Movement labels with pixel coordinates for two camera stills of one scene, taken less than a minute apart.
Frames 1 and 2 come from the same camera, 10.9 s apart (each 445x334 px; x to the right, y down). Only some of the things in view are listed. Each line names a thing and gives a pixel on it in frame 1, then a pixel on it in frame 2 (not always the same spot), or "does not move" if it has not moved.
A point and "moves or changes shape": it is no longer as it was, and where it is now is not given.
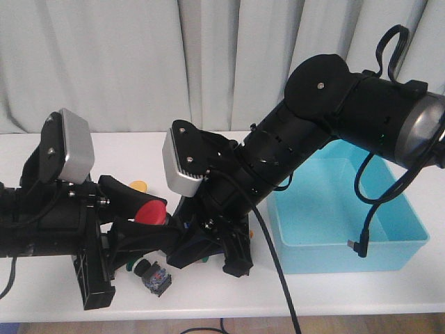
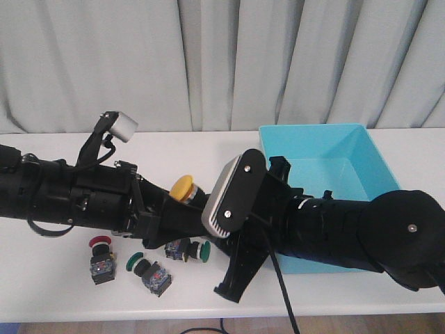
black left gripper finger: [128, 240] to [178, 220]
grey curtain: [221, 65] does not move
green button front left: [156, 278] does not move
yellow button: [140, 185] moves or changes shape
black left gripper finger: [119, 202] to [151, 196]
